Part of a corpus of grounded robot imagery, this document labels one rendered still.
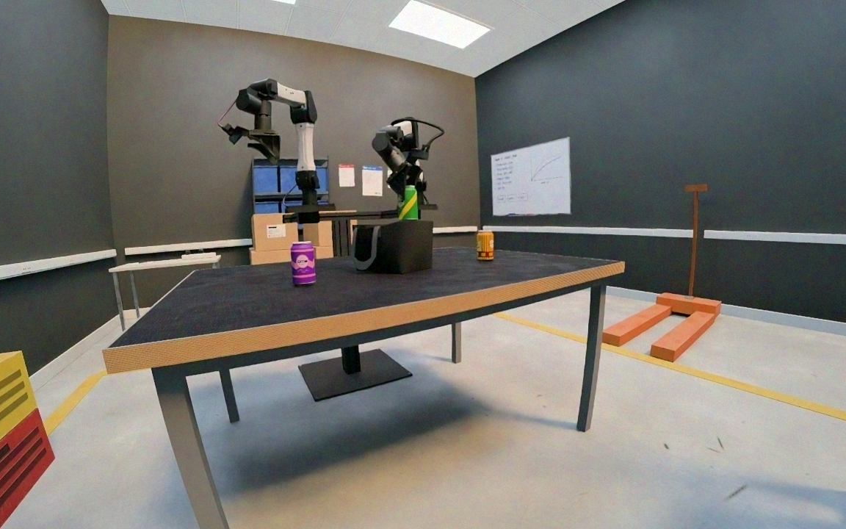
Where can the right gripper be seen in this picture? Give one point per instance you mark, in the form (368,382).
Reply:
(269,144)

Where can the orange striped drink can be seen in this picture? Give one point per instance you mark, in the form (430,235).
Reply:
(485,246)

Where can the purple drink can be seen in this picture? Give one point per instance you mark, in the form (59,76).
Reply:
(302,258)

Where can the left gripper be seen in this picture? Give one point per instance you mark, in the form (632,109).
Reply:
(397,179)

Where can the green and yellow drink can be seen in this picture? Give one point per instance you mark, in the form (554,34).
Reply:
(408,208)

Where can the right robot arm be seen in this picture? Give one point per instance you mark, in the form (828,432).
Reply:
(252,101)

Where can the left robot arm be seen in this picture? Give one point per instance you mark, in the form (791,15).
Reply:
(407,141)

